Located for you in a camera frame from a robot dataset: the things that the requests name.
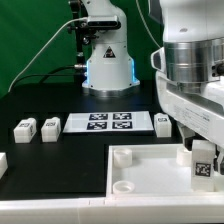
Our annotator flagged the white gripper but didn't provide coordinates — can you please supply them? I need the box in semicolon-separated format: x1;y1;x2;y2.
156;72;224;175

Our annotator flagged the white square tabletop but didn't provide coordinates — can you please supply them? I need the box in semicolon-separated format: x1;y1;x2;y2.
105;142;224;198

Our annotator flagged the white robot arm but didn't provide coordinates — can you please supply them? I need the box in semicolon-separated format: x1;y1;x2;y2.
82;0;224;174

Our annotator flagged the white marker sheet with tags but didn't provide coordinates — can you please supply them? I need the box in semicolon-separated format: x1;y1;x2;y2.
63;111;154;133

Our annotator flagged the white left obstacle block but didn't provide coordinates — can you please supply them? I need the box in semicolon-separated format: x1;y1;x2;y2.
0;153;8;179

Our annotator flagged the white front wall rail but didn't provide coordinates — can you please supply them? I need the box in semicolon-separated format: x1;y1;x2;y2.
0;196;224;224

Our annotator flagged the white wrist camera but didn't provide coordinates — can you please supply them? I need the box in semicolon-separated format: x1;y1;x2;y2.
151;48;166;73

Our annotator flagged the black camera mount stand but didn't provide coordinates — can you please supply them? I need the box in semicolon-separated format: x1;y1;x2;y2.
67;0;93;83

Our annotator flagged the black cable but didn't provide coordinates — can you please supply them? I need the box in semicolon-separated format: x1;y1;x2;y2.
13;65;88;88

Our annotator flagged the white cable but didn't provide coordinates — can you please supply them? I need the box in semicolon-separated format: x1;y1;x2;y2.
7;17;88;93

